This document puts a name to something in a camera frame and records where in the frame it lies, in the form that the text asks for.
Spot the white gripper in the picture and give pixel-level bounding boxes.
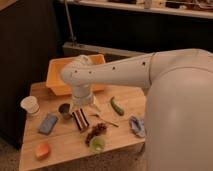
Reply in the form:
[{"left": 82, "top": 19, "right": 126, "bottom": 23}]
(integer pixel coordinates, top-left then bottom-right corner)
[{"left": 71, "top": 93, "right": 101, "bottom": 112}]

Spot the striped brown white eraser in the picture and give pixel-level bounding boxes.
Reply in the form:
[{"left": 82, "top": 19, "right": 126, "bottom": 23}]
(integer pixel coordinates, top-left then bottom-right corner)
[{"left": 73, "top": 108, "right": 89, "bottom": 132}]

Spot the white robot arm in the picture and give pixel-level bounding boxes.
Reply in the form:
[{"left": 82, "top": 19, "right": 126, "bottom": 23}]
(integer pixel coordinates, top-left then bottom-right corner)
[{"left": 61, "top": 49, "right": 213, "bottom": 171}]

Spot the dark metal cup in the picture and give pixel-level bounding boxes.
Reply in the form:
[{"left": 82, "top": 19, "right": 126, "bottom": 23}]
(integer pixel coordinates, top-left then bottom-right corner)
[{"left": 58, "top": 103, "right": 71, "bottom": 119}]

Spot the white paper cup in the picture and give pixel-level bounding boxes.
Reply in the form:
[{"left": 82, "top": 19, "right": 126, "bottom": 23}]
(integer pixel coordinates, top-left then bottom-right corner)
[{"left": 20, "top": 96, "right": 39, "bottom": 116}]

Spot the dark red grape bunch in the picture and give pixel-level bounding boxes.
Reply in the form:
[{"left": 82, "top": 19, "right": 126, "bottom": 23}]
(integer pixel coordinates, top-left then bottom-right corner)
[{"left": 85, "top": 123, "right": 107, "bottom": 145}]

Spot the orange plastic bin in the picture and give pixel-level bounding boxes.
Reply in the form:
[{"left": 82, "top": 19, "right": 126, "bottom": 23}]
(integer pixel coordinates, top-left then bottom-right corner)
[{"left": 46, "top": 54, "right": 106, "bottom": 96}]

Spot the blue sponge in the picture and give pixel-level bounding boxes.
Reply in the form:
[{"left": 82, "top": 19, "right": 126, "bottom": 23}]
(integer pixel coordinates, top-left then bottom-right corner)
[{"left": 38, "top": 114, "right": 58, "bottom": 135}]

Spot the green kiwi half toy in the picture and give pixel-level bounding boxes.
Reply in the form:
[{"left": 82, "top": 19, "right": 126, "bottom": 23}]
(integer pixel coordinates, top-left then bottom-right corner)
[{"left": 89, "top": 136, "right": 105, "bottom": 154}]

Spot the blue white crumpled cloth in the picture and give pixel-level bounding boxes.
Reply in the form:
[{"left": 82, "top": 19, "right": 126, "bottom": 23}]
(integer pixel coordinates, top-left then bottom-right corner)
[{"left": 129, "top": 116, "right": 145, "bottom": 138}]

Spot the orange toy fruit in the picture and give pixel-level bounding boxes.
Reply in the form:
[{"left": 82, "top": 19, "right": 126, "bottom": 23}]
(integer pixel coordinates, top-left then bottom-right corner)
[{"left": 35, "top": 143, "right": 51, "bottom": 160}]

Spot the wooden handled fork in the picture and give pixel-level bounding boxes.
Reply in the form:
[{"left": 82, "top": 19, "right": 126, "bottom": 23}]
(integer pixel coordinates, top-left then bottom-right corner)
[{"left": 89, "top": 114, "right": 119, "bottom": 127}]

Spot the grey metal shelf rail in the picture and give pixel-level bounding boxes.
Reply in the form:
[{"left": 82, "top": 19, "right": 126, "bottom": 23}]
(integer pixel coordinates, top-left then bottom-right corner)
[{"left": 63, "top": 42, "right": 143, "bottom": 57}]

